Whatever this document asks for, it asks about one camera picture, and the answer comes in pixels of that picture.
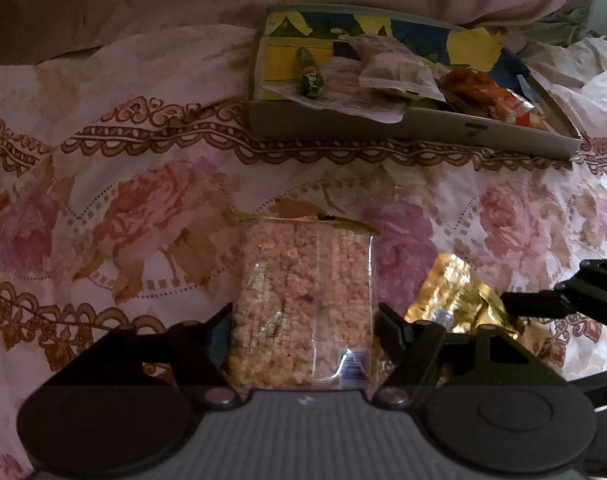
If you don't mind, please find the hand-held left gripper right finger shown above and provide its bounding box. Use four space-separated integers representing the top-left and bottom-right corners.
373 305 574 407

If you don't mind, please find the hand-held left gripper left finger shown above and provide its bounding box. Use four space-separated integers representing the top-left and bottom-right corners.
48 302 240 407

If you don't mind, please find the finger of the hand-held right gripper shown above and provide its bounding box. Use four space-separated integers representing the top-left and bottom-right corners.
503 289 577 317

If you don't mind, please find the gold foil snack packet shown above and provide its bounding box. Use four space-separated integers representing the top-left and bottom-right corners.
402 253 527 338

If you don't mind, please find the puffed rice cracker packet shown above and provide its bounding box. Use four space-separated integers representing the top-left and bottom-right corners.
226 215 381 391

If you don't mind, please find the grey box with cartoon print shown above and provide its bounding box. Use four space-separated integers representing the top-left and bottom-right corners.
248 4 584 162

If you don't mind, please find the orange jelly packet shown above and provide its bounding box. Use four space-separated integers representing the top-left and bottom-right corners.
441 67 551 133

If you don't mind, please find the white and red snack packet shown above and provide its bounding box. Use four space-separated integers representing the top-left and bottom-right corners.
261 57 409 123

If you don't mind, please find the green sausage stick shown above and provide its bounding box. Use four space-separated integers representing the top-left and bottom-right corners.
294 46 327 97

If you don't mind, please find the pink floral blanket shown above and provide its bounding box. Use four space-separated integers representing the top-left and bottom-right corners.
0 22 607 480

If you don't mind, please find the grey-green cloth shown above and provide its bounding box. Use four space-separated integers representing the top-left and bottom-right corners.
513 7 597 58

